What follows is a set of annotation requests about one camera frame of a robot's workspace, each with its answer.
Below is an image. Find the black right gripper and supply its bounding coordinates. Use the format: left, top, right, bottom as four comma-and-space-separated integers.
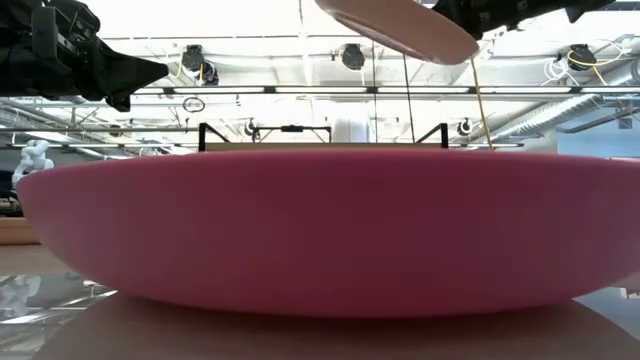
432, 0, 617, 41

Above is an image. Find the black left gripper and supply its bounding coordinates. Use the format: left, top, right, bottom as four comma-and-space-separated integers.
0, 0, 170, 113

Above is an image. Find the peach plate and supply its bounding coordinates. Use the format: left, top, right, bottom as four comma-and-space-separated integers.
0, 216, 41, 246
314, 0, 480, 66

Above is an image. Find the pink plate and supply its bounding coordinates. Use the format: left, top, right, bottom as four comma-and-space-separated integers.
15, 148, 640, 319

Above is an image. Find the yellow hanging cable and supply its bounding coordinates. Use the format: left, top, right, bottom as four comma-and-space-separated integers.
468, 56, 496, 152

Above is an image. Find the black hanging cable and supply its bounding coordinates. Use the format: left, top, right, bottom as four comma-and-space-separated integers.
402, 52, 417, 144

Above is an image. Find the black frame wooden shelf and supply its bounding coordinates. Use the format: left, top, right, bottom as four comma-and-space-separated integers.
198, 121, 450, 153

